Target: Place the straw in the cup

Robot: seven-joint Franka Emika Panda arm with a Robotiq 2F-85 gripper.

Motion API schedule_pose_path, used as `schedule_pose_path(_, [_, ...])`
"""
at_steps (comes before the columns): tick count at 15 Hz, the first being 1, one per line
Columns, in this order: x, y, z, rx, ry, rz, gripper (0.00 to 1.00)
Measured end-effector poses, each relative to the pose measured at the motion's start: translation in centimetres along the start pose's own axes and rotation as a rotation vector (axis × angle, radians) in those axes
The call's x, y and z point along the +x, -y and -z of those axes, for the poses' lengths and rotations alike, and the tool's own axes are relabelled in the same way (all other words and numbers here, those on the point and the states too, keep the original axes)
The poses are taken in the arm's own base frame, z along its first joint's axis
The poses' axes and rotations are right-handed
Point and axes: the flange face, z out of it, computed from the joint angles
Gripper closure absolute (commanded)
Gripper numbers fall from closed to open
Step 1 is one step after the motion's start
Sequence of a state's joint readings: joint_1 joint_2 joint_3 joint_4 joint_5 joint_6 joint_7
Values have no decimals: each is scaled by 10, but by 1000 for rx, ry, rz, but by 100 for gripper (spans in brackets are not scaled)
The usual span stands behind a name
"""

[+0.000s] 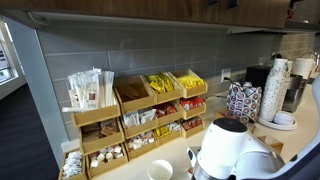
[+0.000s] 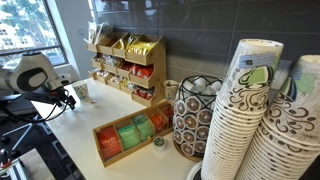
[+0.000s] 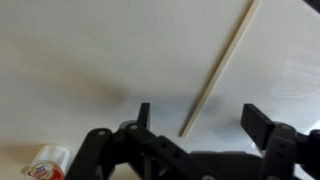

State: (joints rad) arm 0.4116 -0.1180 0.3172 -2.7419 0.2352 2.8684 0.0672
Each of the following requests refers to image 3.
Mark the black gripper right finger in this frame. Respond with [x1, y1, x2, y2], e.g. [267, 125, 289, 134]
[240, 103, 320, 180]

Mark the creamer cup with red label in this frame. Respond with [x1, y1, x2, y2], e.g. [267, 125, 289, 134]
[20, 143, 72, 180]

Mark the thin wooden stick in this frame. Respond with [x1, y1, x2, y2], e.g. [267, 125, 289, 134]
[179, 0, 262, 139]

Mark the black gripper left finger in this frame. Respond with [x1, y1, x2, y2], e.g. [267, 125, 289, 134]
[64, 102, 221, 180]

